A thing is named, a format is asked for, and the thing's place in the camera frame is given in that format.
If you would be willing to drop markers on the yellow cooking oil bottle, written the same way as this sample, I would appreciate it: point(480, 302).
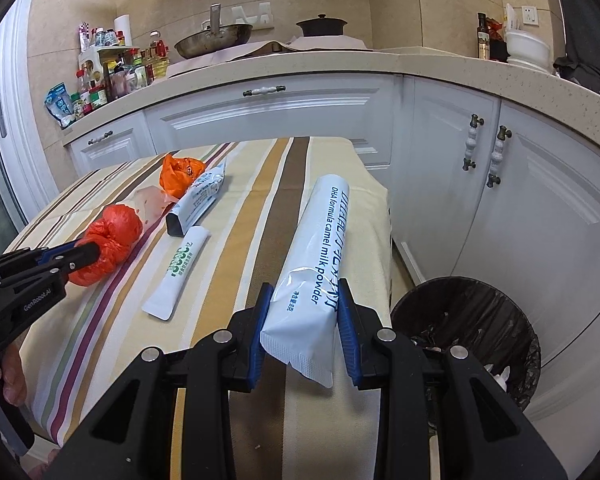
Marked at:
point(159, 60)

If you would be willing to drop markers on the group of condiment bottles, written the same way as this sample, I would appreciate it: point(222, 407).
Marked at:
point(110, 80)

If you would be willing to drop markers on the dark hanging cloth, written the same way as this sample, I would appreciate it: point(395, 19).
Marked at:
point(590, 20)

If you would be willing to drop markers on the metal wok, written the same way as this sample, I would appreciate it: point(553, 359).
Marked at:
point(215, 42)

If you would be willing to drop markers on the large orange plastic bag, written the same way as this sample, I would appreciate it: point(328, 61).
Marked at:
point(112, 232)

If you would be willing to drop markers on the striped tablecloth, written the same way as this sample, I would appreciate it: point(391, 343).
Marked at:
point(260, 200)

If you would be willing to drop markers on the black cooking pot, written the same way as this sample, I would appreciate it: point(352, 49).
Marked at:
point(321, 27)

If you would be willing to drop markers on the white single wall socket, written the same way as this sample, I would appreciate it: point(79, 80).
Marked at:
point(530, 15)

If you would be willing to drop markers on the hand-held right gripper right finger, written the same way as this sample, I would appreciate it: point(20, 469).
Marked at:
point(347, 340)

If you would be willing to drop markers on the black trash bin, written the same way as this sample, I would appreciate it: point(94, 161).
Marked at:
point(480, 305)

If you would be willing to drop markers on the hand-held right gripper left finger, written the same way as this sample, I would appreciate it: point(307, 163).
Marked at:
point(257, 340)

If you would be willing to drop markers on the white lidded container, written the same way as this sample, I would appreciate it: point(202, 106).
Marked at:
point(527, 44)
point(530, 64)

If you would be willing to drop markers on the paper towel roll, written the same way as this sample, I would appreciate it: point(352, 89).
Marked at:
point(122, 30)

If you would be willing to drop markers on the dark olive oil bottle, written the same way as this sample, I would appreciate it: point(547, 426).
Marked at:
point(482, 40)

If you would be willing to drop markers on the small white green-print sachet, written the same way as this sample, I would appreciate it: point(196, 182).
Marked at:
point(177, 270)

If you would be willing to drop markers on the clear plastic wrapper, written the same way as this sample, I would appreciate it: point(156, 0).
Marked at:
point(147, 205)

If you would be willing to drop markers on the white kitchen cabinet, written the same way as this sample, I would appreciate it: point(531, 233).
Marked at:
point(330, 115)

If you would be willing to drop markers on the crumpled orange plastic bag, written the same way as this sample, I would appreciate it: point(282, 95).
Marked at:
point(180, 175)

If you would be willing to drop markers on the person's left hand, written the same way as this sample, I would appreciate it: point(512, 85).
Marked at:
point(10, 375)

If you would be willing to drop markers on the opened white silver sachet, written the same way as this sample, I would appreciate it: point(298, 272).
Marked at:
point(200, 200)

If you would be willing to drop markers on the blue white snack bag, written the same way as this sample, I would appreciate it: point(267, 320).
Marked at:
point(60, 107)

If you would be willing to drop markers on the white spice rack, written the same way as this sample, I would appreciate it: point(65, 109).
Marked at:
point(87, 55)

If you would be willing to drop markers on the beige stove cover cloth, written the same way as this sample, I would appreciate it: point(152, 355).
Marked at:
point(240, 52)

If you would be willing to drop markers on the large white powder sachet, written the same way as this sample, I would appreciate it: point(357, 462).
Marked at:
point(310, 270)

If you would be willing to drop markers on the red food packet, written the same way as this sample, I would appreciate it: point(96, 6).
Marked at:
point(497, 42)

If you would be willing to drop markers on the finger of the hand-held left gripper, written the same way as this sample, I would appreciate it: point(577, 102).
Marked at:
point(82, 261)
point(54, 254)

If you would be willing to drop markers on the white double wall socket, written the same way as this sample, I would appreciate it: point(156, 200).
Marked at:
point(252, 12)

